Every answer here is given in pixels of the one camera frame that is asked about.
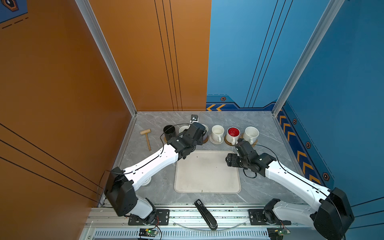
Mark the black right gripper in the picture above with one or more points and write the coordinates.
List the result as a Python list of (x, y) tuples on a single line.
[(231, 157)]

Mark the dark brown round wooden coaster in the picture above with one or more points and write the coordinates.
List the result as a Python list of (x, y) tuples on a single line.
[(230, 143)]

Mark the red mug white handle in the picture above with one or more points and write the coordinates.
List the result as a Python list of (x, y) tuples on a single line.
[(233, 134)]

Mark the light blue mug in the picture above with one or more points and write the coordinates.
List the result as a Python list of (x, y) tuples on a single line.
[(183, 128)]

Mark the black mug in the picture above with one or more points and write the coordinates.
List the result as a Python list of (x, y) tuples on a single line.
[(169, 132)]

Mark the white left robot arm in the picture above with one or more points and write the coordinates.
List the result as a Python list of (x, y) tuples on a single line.
[(122, 185)]

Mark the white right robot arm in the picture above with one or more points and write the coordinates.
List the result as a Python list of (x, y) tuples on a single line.
[(328, 211)]

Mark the cork paw print coaster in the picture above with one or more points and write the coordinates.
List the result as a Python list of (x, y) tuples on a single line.
[(253, 145)]

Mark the white woven round coaster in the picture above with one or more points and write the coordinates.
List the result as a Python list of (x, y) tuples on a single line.
[(216, 142)]

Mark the beige serving tray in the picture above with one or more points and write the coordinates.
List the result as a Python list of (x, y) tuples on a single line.
[(206, 172)]

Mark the black handheld scanner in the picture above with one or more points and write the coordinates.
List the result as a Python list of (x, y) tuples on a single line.
[(207, 216)]

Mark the circuit board right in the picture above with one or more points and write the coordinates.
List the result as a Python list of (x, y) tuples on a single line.
[(278, 234)]

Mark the white round lid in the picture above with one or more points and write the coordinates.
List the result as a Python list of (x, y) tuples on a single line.
[(147, 182)]

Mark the small wooden mallet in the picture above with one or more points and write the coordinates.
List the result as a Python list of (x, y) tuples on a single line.
[(146, 134)]

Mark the green circuit board left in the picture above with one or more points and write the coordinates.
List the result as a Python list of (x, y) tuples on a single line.
[(148, 233)]

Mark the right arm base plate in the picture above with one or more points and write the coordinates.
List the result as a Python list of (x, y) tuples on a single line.
[(255, 216)]

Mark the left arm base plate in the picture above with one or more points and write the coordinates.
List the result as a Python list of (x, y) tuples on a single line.
[(159, 217)]

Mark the aluminium front rail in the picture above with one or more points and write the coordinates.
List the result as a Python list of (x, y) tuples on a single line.
[(187, 215)]

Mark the aluminium corner post right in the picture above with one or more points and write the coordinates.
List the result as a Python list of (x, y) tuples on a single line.
[(318, 34)]

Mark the aluminium corner post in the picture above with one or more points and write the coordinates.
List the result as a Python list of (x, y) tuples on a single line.
[(99, 38), (318, 34)]

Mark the aluminium corner post left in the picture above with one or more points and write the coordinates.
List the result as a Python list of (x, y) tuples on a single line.
[(99, 38)]

